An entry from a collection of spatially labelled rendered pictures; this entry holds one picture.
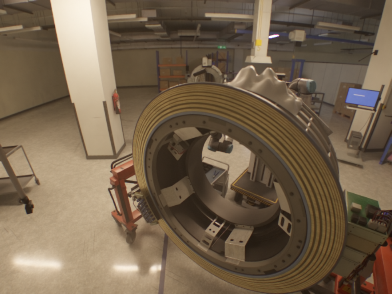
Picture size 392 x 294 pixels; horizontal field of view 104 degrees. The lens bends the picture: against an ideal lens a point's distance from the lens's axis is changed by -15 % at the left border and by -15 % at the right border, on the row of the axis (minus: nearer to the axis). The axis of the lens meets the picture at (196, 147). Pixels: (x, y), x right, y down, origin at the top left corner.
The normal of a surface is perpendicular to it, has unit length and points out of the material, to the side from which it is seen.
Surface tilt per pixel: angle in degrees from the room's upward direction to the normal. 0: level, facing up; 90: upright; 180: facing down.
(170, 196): 76
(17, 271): 0
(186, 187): 63
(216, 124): 90
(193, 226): 24
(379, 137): 90
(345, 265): 90
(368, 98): 90
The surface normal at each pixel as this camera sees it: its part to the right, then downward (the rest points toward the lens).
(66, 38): 0.05, 0.44
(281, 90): 0.14, 0.25
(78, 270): 0.00, -0.90
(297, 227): -0.60, 0.35
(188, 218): 0.41, -0.63
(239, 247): -0.70, -0.21
